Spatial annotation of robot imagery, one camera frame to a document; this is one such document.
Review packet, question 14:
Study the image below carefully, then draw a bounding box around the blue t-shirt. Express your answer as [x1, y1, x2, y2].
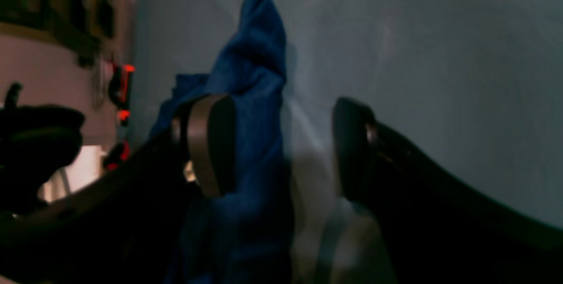
[149, 0, 294, 284]

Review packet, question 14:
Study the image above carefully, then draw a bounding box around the teal table cloth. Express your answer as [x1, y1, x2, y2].
[129, 0, 563, 284]

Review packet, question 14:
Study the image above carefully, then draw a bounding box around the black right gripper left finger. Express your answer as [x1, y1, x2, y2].
[1, 94, 237, 284]

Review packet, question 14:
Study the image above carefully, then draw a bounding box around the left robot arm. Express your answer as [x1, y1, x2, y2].
[0, 82, 86, 215]

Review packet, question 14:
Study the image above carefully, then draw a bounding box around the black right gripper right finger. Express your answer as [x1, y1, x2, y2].
[332, 97, 563, 284]

